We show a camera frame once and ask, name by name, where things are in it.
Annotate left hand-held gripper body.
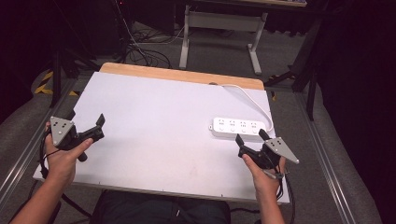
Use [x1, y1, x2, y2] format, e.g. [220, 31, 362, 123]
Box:
[49, 116, 106, 151]

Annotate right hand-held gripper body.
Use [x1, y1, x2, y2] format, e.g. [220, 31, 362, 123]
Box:
[238, 136, 301, 171]

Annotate white power strip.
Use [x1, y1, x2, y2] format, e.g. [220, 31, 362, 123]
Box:
[207, 116, 268, 140]

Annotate person's right hand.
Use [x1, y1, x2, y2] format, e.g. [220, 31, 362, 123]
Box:
[241, 153, 288, 193]

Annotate person's left hand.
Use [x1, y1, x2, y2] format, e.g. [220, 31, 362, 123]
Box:
[43, 121, 94, 189]

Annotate black metal stand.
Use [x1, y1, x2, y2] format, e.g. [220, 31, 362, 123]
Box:
[46, 0, 102, 108]
[263, 12, 325, 121]

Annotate white table board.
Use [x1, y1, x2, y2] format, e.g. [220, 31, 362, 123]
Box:
[32, 71, 290, 204]

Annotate person's dark trousers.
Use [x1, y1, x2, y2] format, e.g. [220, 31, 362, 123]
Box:
[89, 189, 232, 224]

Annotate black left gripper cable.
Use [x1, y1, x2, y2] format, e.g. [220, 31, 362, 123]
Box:
[37, 129, 61, 181]

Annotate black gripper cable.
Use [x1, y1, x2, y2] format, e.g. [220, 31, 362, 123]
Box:
[275, 164, 297, 224]
[37, 129, 61, 181]

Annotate white power strip cable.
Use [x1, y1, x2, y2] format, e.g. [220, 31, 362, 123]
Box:
[221, 83, 276, 133]

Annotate aluminium floor rail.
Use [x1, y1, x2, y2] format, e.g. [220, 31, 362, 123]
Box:
[0, 77, 78, 203]
[295, 91, 358, 224]

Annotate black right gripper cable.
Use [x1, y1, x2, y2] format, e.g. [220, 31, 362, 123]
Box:
[275, 164, 297, 224]

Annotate tangle of floor cables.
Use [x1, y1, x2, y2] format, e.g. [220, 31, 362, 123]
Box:
[120, 12, 188, 70]

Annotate white metal desk frame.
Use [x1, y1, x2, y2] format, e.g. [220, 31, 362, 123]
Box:
[178, 3, 269, 76]

